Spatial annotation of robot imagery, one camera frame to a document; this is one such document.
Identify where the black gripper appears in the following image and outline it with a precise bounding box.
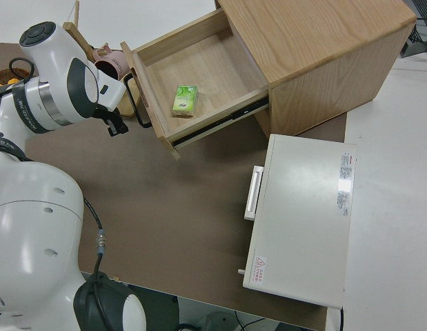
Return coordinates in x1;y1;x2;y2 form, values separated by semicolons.
94;105;129;137

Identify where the wooden drawer with handle recess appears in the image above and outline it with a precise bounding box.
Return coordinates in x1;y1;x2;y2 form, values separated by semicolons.
119;8;271;161

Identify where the pink mug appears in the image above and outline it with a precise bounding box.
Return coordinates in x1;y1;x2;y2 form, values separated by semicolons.
93;43;131;83

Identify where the green tissue pack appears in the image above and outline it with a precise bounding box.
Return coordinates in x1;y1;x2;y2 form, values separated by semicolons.
170;85;199;118

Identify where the wooden mug rack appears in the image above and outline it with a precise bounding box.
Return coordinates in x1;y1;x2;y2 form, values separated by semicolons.
63;0;137;117

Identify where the brown wicker basket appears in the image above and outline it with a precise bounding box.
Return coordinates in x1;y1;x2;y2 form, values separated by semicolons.
0;68;31;86

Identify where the white toaster oven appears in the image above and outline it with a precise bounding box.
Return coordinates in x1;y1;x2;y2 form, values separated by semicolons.
237;133;358;310

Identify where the light wooden cabinet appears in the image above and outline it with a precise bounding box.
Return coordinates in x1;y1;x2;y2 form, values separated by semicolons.
215;0;417;139

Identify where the black metal stand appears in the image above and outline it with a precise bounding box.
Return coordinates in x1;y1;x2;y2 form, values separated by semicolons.
399;0;427;60

